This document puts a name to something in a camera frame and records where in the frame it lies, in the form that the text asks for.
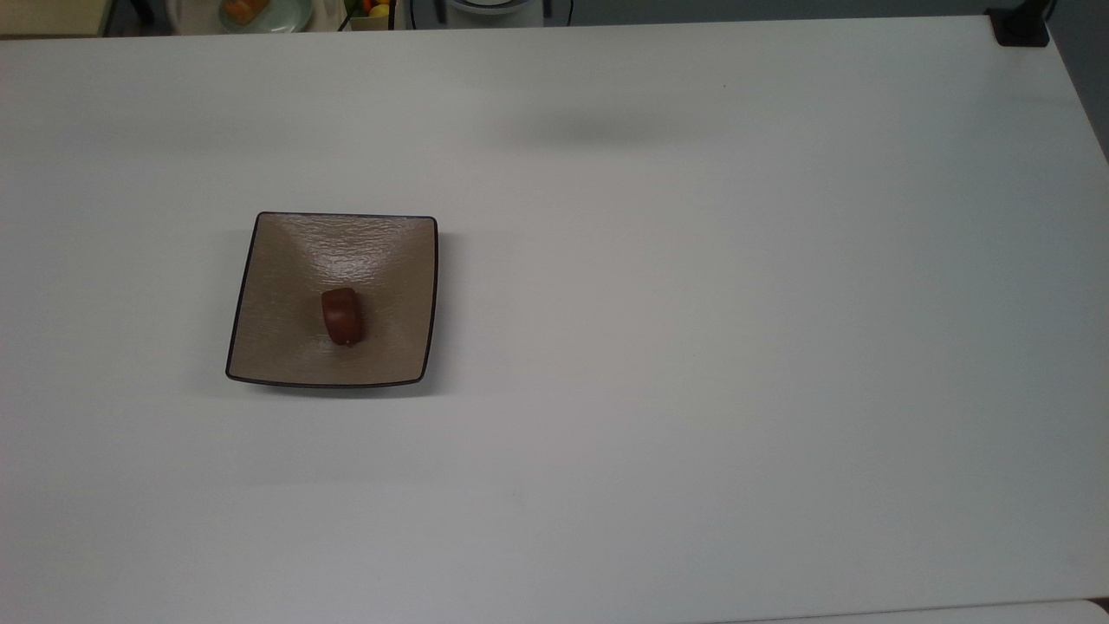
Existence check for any small brown round food item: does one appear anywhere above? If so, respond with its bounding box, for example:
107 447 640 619
320 287 365 348

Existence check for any round pale green plate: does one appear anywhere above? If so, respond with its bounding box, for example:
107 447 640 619
217 0 314 35

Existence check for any square beige ceramic plate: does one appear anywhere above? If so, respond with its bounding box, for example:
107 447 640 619
225 211 439 389

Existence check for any white round device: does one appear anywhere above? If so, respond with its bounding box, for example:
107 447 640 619
438 0 548 28

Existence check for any box with colourful fruits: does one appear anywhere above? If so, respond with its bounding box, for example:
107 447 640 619
341 0 399 33

